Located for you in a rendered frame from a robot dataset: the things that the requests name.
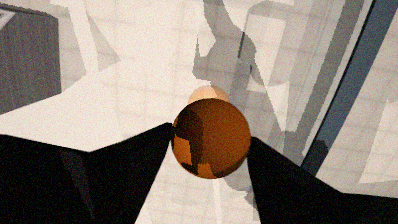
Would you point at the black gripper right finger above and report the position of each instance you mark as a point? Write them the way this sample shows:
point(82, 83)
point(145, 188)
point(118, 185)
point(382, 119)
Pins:
point(287, 194)

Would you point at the translucent orange ball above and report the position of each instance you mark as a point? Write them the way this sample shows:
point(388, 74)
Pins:
point(208, 91)

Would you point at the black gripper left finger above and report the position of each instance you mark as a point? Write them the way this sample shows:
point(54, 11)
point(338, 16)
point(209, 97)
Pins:
point(110, 184)

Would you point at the brown ball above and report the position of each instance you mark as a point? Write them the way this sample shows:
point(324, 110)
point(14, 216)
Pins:
point(210, 138)

